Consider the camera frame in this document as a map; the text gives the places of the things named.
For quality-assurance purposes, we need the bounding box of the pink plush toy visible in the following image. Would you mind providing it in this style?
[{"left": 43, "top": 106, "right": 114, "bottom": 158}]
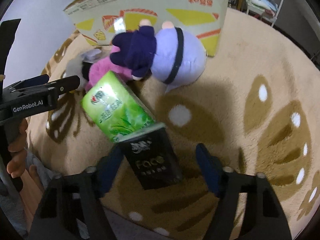
[{"left": 82, "top": 46, "right": 133, "bottom": 91}]

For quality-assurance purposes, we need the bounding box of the green tissue pack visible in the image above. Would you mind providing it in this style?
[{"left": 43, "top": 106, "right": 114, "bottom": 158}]
[{"left": 81, "top": 71, "right": 165, "bottom": 143}]

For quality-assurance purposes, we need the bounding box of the black tissue pack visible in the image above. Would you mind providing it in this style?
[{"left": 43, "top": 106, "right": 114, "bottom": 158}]
[{"left": 118, "top": 122, "right": 183, "bottom": 190}]

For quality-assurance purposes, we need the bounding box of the purple lavender plush doll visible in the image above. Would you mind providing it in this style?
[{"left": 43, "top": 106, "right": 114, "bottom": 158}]
[{"left": 110, "top": 19, "right": 207, "bottom": 92}]

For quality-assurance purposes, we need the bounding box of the grey plush toy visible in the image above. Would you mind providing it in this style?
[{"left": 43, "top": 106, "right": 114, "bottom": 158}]
[{"left": 63, "top": 48, "right": 102, "bottom": 91}]

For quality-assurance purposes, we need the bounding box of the beige brown patterned blanket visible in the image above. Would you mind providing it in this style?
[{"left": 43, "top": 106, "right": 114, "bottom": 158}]
[{"left": 26, "top": 7, "right": 320, "bottom": 240}]

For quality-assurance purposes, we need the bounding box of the cardboard box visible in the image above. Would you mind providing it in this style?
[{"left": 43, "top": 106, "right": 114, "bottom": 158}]
[{"left": 64, "top": 0, "right": 228, "bottom": 57}]

